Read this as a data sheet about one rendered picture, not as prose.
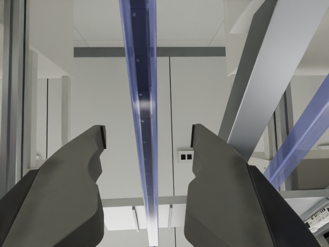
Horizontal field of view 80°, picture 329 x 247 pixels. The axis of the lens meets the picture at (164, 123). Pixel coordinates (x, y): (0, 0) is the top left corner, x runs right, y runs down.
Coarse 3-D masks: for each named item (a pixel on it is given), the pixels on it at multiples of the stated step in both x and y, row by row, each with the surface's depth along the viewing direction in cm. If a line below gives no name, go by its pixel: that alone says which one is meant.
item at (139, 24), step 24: (120, 0) 7; (144, 0) 7; (144, 24) 8; (144, 48) 9; (144, 72) 9; (144, 96) 10; (144, 120) 11; (144, 144) 13; (144, 168) 15; (144, 192) 17
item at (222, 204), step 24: (192, 144) 12; (216, 144) 10; (192, 168) 11; (216, 168) 9; (240, 168) 9; (192, 192) 7; (216, 192) 7; (240, 192) 7; (192, 216) 7; (216, 216) 7; (240, 216) 7; (192, 240) 7; (216, 240) 6; (240, 240) 6; (264, 240) 6
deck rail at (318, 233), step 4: (328, 188) 43; (304, 220) 50; (328, 224) 43; (320, 228) 45; (324, 228) 44; (328, 228) 44; (316, 232) 46; (320, 232) 45; (324, 232) 46; (316, 236) 47
